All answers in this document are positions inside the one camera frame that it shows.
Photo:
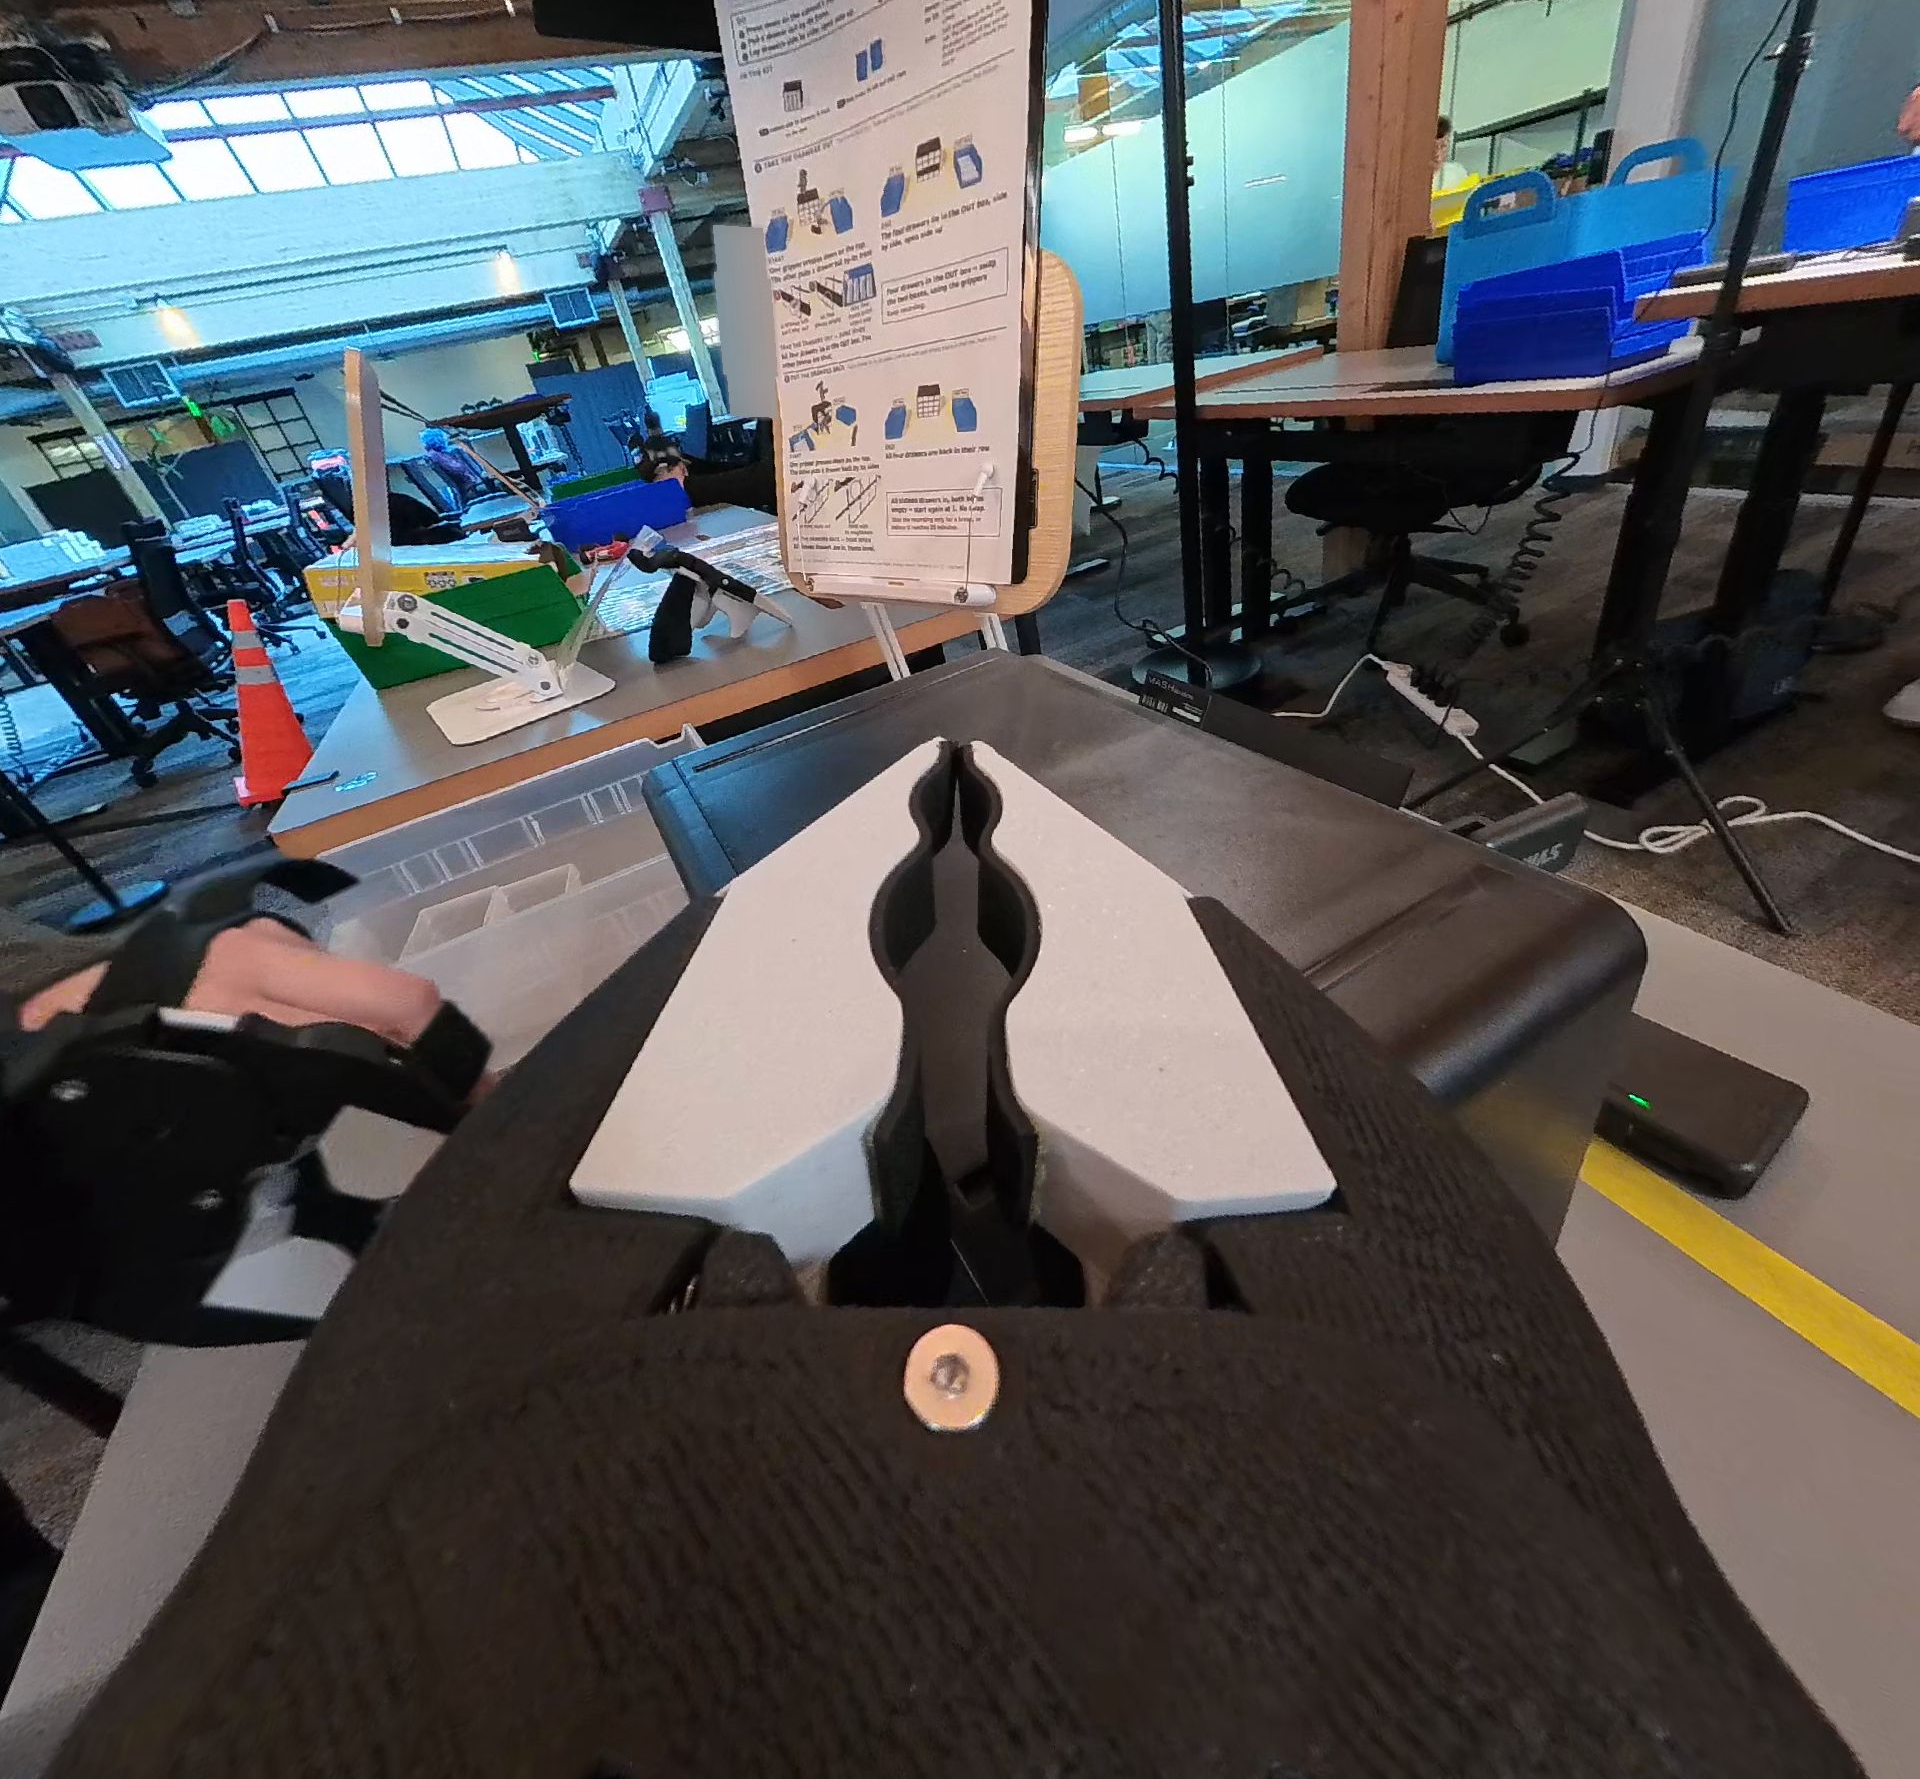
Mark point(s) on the orange traffic cone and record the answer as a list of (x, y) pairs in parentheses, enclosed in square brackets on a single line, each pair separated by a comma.
[(267, 730)]

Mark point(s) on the black tripod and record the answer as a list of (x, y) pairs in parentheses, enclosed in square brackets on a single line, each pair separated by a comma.
[(1748, 235)]

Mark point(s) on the blue bin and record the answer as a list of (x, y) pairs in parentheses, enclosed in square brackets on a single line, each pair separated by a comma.
[(1853, 203), (615, 515)]

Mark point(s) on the ceiling projector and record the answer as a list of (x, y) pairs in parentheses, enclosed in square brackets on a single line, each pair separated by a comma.
[(73, 108)]

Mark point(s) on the wooden pillar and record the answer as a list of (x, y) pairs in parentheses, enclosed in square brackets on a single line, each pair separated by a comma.
[(1398, 100)]

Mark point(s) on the wooden-edged desk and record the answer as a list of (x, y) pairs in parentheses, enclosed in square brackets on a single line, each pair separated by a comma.
[(1350, 384), (1799, 287)]

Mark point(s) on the black office chair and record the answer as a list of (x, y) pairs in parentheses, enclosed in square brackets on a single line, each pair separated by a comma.
[(141, 640), (1425, 489)]

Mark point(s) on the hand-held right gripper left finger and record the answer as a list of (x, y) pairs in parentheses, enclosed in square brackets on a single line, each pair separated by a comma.
[(750, 1044)]

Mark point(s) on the black drawer cabinet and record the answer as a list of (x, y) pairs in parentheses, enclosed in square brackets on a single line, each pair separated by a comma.
[(1319, 850)]

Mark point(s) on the yellow tape strip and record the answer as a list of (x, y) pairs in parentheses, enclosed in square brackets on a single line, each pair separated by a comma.
[(1770, 1278)]

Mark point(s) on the person's left hand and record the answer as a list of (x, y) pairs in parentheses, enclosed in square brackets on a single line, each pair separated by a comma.
[(286, 976)]

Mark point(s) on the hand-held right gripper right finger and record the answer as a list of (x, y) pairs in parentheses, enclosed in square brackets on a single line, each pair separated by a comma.
[(1156, 1044)]

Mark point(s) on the green box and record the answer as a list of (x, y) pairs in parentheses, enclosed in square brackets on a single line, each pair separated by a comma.
[(449, 609)]

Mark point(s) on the black pole with base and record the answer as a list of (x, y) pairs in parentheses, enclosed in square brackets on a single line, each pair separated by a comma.
[(1185, 311)]

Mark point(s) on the clear small drawer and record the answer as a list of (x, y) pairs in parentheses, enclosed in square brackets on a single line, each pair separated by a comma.
[(494, 908)]

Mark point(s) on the clear plastic bin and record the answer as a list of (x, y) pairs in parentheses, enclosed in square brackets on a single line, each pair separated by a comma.
[(570, 818)]

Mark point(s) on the white instruction sheet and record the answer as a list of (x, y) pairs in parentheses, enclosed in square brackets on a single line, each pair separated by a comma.
[(885, 235)]

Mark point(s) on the wooden sheet stand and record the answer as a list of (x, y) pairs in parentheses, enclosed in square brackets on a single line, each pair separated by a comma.
[(1055, 460)]

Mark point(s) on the stack of blue bins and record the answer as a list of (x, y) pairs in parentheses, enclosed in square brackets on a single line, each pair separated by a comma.
[(1574, 265)]

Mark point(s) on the yellow box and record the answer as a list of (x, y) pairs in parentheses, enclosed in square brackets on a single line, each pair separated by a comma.
[(403, 578)]

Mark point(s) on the white hinged board stand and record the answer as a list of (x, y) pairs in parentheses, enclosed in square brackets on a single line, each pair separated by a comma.
[(480, 655)]

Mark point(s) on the black phone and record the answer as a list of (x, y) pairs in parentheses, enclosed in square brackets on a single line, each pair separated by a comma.
[(1710, 1103)]

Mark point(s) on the white power strip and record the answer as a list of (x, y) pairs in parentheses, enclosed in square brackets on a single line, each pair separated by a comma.
[(1433, 701)]

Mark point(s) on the grey neighbouring table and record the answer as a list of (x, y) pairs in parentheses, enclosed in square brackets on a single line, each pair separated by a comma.
[(449, 760)]

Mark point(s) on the spare hand-held gripper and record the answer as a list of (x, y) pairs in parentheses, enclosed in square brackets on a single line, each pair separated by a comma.
[(691, 602)]

